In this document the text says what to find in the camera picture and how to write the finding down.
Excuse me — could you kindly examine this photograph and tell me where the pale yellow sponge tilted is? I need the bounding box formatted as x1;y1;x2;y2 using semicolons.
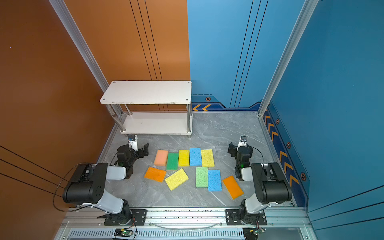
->
165;169;189;191

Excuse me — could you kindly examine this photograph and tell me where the orange sponge right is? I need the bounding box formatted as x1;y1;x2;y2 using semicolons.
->
223;176;244;200

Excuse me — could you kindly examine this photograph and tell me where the orange sponge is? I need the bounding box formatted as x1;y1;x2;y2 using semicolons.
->
223;176;244;200
145;167;167;183

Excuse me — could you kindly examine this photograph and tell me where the light green sponge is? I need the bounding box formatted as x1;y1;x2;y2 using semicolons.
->
196;167;209;188

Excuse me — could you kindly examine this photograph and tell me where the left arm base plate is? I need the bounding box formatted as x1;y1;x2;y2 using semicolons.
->
104;209;147;227

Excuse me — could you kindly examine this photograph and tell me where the circuit board right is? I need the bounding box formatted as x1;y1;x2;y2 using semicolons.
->
243;228;265;240

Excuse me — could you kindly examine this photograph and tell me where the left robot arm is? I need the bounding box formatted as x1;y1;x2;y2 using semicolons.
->
62;144;149;226

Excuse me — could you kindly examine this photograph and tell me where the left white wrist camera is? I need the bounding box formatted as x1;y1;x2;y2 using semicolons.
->
128;135;138;151

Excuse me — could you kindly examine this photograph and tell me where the aluminium front rail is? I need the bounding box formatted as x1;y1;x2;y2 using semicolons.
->
55;207;317;240

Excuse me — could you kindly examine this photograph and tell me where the pale yellow sponge row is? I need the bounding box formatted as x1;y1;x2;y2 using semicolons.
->
201;149;215;168

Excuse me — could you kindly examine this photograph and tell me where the pink sponge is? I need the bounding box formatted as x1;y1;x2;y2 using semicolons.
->
154;150;169;167

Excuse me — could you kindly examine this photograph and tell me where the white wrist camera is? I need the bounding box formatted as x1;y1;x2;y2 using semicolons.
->
128;135;138;151
238;136;248;148

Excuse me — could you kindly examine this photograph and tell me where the orange sponge left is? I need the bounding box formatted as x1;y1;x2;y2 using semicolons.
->
145;167;167;183

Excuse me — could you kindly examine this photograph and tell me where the blue sponge row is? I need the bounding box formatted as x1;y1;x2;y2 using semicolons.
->
189;148;202;167
208;170;222;192

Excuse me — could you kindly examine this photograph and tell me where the white two-tier shelf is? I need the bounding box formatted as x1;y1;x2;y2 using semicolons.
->
100;81;193;136

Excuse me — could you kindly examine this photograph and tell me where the green circuit board left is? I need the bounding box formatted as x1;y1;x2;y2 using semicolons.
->
114;229;134;239

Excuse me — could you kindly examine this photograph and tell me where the dark green sponge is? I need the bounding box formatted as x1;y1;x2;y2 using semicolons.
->
166;153;179;171

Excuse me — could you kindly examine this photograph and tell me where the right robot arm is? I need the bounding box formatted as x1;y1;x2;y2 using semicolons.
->
226;141;293;226

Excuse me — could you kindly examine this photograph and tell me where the bright yellow sponge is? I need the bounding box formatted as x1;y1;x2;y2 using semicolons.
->
178;150;190;167

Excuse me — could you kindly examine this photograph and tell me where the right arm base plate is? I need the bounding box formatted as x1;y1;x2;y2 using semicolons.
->
225;209;268;226

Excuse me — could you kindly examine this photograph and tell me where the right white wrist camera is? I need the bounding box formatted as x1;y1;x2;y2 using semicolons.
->
238;136;248;148

